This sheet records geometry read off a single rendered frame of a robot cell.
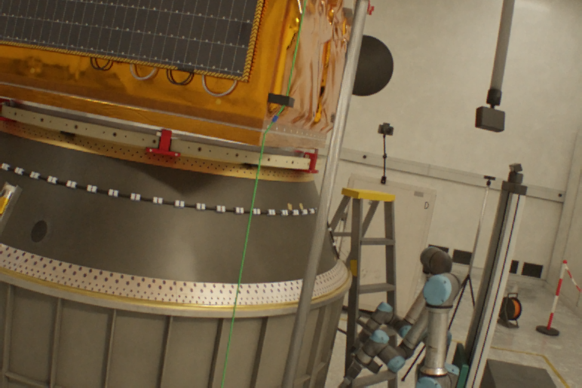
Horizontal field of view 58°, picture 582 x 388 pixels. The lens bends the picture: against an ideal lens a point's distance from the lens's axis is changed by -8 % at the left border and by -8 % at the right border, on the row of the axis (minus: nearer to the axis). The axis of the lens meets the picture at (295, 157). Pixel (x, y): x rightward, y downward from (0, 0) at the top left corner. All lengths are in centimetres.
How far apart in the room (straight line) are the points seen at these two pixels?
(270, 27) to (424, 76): 835
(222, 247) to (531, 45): 891
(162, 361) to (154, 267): 34
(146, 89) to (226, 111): 29
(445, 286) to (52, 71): 170
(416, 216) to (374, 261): 65
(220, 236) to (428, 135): 811
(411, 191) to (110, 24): 452
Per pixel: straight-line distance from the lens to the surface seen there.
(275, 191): 236
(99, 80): 202
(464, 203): 1015
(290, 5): 188
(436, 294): 235
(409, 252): 610
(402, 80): 1006
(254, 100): 181
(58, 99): 210
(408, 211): 604
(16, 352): 220
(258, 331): 221
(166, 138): 209
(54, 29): 210
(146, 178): 211
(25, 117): 232
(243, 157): 221
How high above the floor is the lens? 182
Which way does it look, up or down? 2 degrees down
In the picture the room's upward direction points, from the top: 11 degrees clockwise
